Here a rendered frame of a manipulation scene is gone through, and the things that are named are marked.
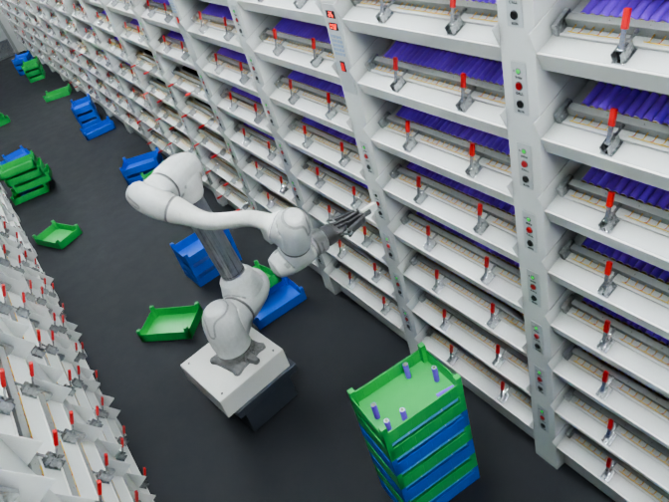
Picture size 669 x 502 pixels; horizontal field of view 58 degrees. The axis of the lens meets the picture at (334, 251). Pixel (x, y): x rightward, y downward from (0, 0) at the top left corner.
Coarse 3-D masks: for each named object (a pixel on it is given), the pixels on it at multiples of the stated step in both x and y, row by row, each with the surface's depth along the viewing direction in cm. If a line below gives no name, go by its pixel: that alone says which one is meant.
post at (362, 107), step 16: (320, 0) 178; (352, 32) 178; (352, 48) 180; (336, 64) 190; (352, 64) 182; (352, 96) 192; (368, 96) 190; (352, 112) 197; (368, 112) 193; (368, 144) 200; (384, 160) 205; (368, 176) 212; (384, 192) 210; (384, 208) 215; (400, 208) 218; (384, 224) 222; (400, 256) 228; (400, 272) 233; (416, 288) 240; (400, 304) 250; (416, 320) 248
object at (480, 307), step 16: (416, 256) 230; (416, 272) 229; (432, 272) 225; (448, 272) 218; (432, 288) 218; (448, 288) 217; (464, 288) 213; (480, 288) 208; (448, 304) 215; (464, 304) 210; (480, 304) 206; (496, 304) 200; (480, 320) 203; (496, 320) 198; (512, 320) 195; (496, 336) 200; (512, 336) 194
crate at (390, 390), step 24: (408, 360) 199; (432, 360) 198; (384, 384) 199; (408, 384) 196; (432, 384) 194; (456, 384) 185; (360, 408) 187; (384, 408) 191; (408, 408) 189; (432, 408) 184; (384, 432) 177
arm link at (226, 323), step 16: (224, 304) 239; (240, 304) 245; (208, 320) 236; (224, 320) 235; (240, 320) 241; (208, 336) 239; (224, 336) 237; (240, 336) 241; (224, 352) 242; (240, 352) 244
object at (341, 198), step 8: (304, 160) 271; (312, 160) 272; (296, 168) 270; (304, 168) 270; (296, 176) 272; (304, 176) 269; (312, 176) 266; (328, 176) 260; (304, 184) 273; (312, 184) 263; (328, 184) 257; (320, 192) 260; (328, 192) 254; (336, 192) 251; (344, 192) 248; (336, 200) 248; (344, 200) 245; (352, 200) 242; (368, 200) 237; (344, 208) 249; (352, 208) 240; (360, 208) 237; (368, 216) 232; (376, 224) 228
